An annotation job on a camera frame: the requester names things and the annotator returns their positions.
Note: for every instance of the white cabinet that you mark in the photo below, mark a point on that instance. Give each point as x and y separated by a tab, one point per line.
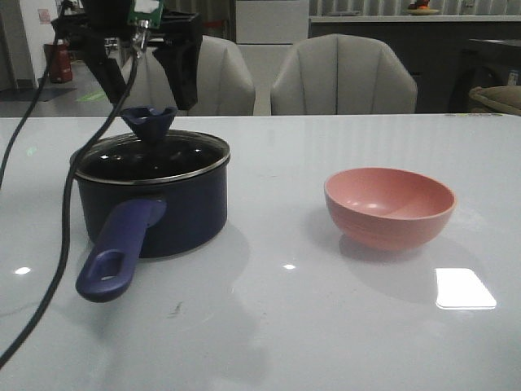
264	31

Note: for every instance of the right beige chair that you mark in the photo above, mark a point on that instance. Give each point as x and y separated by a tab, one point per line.
339	74

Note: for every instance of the green circuit board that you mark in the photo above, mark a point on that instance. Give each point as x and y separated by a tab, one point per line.
145	13

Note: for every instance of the left beige chair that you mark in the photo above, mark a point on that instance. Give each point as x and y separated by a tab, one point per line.
224	84

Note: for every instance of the dark counter with white top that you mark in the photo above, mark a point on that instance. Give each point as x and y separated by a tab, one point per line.
447	55

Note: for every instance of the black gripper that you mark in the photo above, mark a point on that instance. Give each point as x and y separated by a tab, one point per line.
180	35

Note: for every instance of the tan cushion at right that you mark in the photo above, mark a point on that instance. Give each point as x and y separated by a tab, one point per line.
499	99

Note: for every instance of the red trash bin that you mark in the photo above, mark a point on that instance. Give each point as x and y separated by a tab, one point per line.
60	65

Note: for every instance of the beige chair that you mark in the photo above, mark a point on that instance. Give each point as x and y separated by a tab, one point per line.
339	74
224	84

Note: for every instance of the dark blue saucepan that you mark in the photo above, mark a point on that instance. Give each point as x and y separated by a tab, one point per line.
127	223

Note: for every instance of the glass lid with blue knob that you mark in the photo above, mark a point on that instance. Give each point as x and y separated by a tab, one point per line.
152	153

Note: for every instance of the pink bowl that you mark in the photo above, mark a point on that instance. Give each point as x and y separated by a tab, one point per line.
388	209

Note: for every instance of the dark blue floor mat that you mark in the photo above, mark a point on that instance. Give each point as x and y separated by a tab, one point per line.
27	95

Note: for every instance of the fruit plate on counter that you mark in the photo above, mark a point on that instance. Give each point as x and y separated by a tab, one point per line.
421	7

